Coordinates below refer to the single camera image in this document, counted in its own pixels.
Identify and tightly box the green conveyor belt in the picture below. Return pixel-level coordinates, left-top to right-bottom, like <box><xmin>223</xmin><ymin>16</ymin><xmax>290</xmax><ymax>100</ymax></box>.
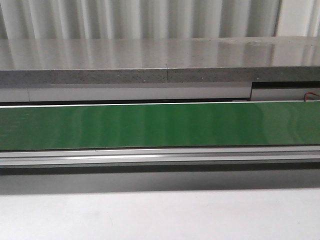
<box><xmin>0</xmin><ymin>101</ymin><xmax>320</xmax><ymax>151</ymax></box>

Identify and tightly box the grey stone countertop slab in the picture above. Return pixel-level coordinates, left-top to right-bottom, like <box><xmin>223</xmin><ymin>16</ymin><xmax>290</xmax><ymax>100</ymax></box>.
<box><xmin>0</xmin><ymin>37</ymin><xmax>320</xmax><ymax>85</ymax></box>

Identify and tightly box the white pleated curtain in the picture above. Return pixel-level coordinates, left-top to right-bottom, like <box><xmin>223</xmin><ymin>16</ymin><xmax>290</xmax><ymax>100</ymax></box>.
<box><xmin>0</xmin><ymin>0</ymin><xmax>320</xmax><ymax>39</ymax></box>

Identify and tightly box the aluminium conveyor frame rail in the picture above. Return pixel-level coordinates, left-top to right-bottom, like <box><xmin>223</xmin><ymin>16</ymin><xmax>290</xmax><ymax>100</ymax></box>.
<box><xmin>0</xmin><ymin>145</ymin><xmax>320</xmax><ymax>167</ymax></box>

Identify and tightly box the red and black wire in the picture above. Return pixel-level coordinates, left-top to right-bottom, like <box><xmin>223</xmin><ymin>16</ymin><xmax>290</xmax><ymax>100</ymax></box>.
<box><xmin>303</xmin><ymin>92</ymin><xmax>320</xmax><ymax>103</ymax></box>

